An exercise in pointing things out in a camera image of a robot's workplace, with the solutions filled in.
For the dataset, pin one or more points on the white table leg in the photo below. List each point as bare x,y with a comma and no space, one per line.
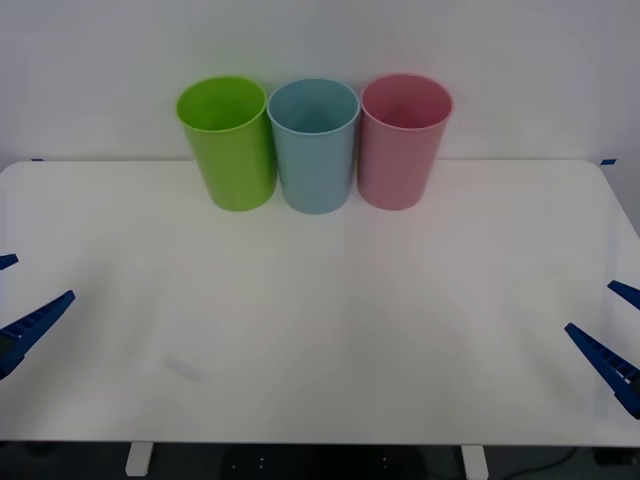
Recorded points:
474,460
138,459

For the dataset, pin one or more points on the pink plastic bin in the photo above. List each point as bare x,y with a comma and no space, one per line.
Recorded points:
395,170

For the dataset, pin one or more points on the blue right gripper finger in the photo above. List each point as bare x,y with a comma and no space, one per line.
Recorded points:
607,362
627,292

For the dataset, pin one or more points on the pale blue plastic bin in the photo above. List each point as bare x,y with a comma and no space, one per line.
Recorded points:
315,175

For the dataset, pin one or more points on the green plastic bin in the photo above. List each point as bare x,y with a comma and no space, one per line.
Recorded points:
237,170

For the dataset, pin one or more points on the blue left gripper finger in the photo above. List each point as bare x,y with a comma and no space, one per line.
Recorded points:
7,261
35,327

